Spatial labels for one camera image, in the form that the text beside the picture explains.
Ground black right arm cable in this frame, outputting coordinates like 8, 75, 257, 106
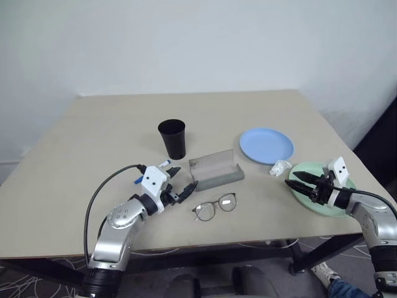
331, 186, 397, 218

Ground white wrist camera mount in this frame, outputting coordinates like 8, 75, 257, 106
322, 156, 355, 208
140, 165, 171, 214

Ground white tissue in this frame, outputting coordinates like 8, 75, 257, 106
268, 159, 292, 178

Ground thin-framed eyeglasses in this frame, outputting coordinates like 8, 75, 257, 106
191, 192, 238, 223

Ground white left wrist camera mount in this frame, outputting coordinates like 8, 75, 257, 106
140, 165, 171, 214

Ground blue round plate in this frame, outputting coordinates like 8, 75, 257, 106
238, 127, 295, 165

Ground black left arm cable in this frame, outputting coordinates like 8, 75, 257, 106
83, 163, 146, 264

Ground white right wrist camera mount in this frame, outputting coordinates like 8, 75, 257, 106
322, 156, 355, 208

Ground white floor cable tangle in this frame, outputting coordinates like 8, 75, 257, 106
0, 273, 78, 298

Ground white cable under table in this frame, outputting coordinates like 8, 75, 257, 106
241, 240, 300, 250

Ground blue jeans leg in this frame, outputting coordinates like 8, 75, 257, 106
328, 278, 373, 298

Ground black furniture panel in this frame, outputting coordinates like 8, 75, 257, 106
353, 96, 397, 193

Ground white sneaker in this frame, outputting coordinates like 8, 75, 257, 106
311, 262, 341, 289

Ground grey glasses case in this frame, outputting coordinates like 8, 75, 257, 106
188, 148, 246, 192

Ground black plastic cup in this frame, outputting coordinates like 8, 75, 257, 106
157, 119, 187, 161

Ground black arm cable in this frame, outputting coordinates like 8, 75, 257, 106
331, 186, 397, 218
83, 163, 146, 264

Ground green round plate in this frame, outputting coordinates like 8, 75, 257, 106
288, 160, 357, 219

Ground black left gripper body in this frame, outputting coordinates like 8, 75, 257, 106
160, 182, 184, 208

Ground blue whiteboard marker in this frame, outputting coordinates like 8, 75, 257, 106
133, 160, 172, 184

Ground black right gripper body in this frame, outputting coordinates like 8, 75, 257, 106
310, 173, 336, 205

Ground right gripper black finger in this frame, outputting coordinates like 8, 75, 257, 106
292, 170, 318, 185
284, 179, 314, 197

